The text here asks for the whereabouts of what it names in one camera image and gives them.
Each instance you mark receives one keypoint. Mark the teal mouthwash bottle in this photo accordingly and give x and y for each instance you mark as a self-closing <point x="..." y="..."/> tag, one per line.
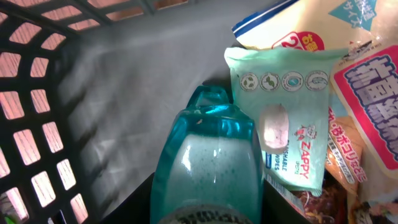
<point x="211" y="168"/>

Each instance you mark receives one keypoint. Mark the green wet wipes pack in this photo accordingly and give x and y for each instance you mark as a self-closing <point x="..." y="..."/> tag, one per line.
<point x="286" y="93"/>

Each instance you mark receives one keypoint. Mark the large snack bag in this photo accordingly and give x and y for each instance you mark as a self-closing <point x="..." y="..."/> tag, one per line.
<point x="315" y="25"/>

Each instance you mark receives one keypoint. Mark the orange chocolate bar wrapper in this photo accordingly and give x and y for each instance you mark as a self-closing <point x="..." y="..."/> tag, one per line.
<point x="343" y="173"/>

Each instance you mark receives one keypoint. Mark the grey plastic shopping basket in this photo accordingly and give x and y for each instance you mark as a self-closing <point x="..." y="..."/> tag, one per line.
<point x="89" y="92"/>

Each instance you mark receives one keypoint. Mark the red label cleaning sheet pack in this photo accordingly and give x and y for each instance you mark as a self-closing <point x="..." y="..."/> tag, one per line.
<point x="367" y="88"/>

